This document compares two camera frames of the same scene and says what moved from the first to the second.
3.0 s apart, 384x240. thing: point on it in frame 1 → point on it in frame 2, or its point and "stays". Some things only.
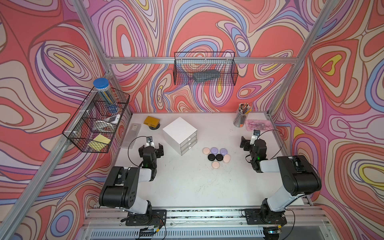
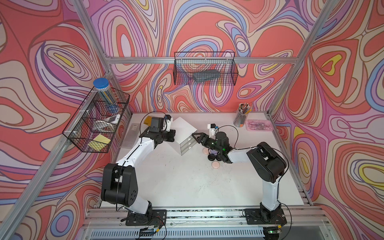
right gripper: [246, 143] → [202, 136]
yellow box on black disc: [151, 121] stays
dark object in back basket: [207, 75] stays
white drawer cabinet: [179, 136] stays
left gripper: [158, 152] → [171, 134]
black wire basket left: [93, 126] stays
